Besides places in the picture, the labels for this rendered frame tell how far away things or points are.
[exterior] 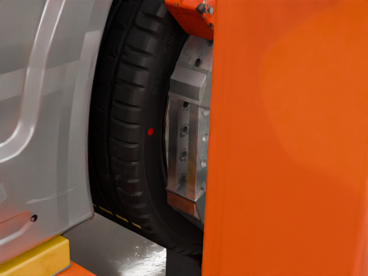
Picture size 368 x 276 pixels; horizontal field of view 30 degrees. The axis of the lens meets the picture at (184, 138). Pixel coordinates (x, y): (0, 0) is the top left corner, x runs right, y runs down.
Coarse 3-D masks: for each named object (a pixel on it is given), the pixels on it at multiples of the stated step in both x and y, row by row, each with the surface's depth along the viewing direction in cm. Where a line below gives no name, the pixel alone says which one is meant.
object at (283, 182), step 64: (256, 0) 53; (320, 0) 49; (256, 64) 55; (320, 64) 51; (256, 128) 57; (320, 128) 53; (256, 192) 59; (320, 192) 55; (256, 256) 61; (320, 256) 57
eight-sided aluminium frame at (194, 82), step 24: (192, 48) 107; (192, 72) 105; (192, 96) 104; (192, 120) 106; (192, 144) 107; (168, 168) 113; (192, 168) 109; (168, 192) 114; (192, 192) 111; (192, 216) 114
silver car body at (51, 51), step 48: (0, 0) 86; (48, 0) 92; (96, 0) 95; (0, 48) 88; (48, 48) 92; (0, 96) 90; (48, 96) 94; (0, 144) 93; (48, 144) 96; (0, 192) 92; (48, 192) 99; (0, 240) 95; (48, 240) 103
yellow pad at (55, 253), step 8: (56, 240) 106; (64, 240) 106; (40, 248) 104; (48, 248) 104; (56, 248) 104; (64, 248) 106; (24, 256) 102; (32, 256) 102; (40, 256) 102; (48, 256) 104; (56, 256) 105; (64, 256) 106; (8, 264) 100; (16, 264) 100; (24, 264) 100; (32, 264) 101; (40, 264) 103; (48, 264) 104; (56, 264) 106; (64, 264) 107; (0, 272) 98; (8, 272) 98; (16, 272) 99; (24, 272) 101; (32, 272) 102; (40, 272) 103; (48, 272) 105; (56, 272) 106
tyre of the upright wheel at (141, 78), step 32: (128, 0) 109; (160, 0) 106; (128, 32) 108; (160, 32) 105; (96, 64) 111; (128, 64) 107; (160, 64) 107; (96, 96) 110; (128, 96) 106; (160, 96) 110; (96, 128) 112; (128, 128) 107; (160, 128) 112; (96, 160) 115; (128, 160) 110; (160, 160) 114; (96, 192) 122; (128, 192) 114; (160, 192) 117; (128, 224) 124; (160, 224) 120; (192, 224) 128
